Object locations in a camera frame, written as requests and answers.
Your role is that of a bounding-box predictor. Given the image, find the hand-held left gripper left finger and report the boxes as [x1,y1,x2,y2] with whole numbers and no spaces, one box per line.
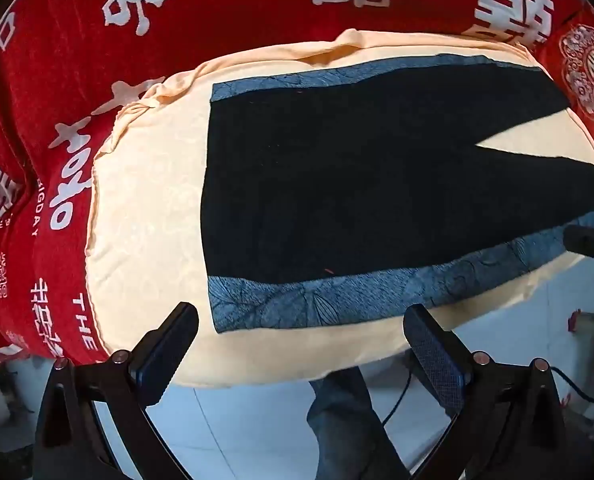
[34,302,200,480]

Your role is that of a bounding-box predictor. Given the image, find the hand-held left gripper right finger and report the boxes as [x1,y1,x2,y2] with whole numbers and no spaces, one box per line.
[402,304,585,480]

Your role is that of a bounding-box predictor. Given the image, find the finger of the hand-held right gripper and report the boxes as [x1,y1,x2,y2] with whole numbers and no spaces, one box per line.
[563,220,594,267]

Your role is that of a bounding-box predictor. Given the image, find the black pants with blue stripes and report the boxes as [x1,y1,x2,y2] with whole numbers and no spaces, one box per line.
[200,52,594,335]

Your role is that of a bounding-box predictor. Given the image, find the person's leg in jeans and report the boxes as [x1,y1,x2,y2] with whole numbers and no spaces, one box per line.
[306,365,414,480]

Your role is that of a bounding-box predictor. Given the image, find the cream cushion cover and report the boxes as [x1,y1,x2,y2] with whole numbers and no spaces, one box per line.
[84,29,594,392]

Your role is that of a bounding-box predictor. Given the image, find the red embroidered pillow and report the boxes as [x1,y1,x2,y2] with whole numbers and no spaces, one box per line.
[536,2,594,133]

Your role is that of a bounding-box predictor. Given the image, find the red printed blanket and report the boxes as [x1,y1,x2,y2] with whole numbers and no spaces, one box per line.
[0,0,594,367]

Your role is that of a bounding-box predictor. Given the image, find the black cable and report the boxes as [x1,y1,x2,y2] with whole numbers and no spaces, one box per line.
[381,357,412,428]
[551,366,594,408]

